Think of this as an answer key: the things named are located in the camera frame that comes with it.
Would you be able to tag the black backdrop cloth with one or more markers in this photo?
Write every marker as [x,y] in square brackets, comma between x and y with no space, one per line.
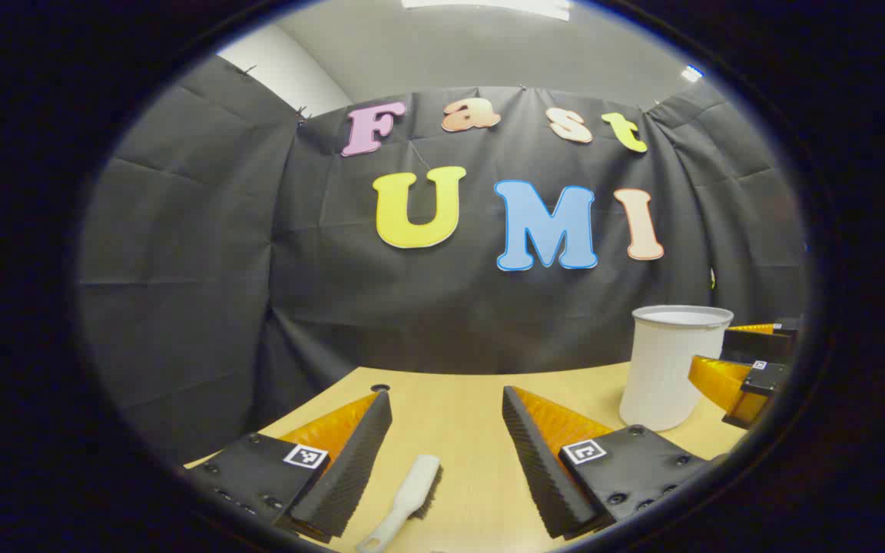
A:
[258,269]

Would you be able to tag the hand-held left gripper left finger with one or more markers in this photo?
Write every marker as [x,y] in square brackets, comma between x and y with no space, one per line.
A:
[350,468]

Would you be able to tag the ceiling light panel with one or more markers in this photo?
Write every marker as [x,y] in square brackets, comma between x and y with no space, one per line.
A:
[691,74]
[488,6]

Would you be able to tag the small white broom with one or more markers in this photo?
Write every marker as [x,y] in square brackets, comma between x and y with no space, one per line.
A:
[415,485]

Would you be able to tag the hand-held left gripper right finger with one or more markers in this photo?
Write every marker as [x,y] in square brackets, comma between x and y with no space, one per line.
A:
[538,468]

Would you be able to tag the white garbage bin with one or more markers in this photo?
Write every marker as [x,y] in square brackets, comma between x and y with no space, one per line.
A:
[665,369]

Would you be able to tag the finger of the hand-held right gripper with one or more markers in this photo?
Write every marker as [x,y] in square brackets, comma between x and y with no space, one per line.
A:
[723,380]
[757,343]

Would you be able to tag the wooden desktop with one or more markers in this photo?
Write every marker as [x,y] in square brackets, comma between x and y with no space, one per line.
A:
[450,407]

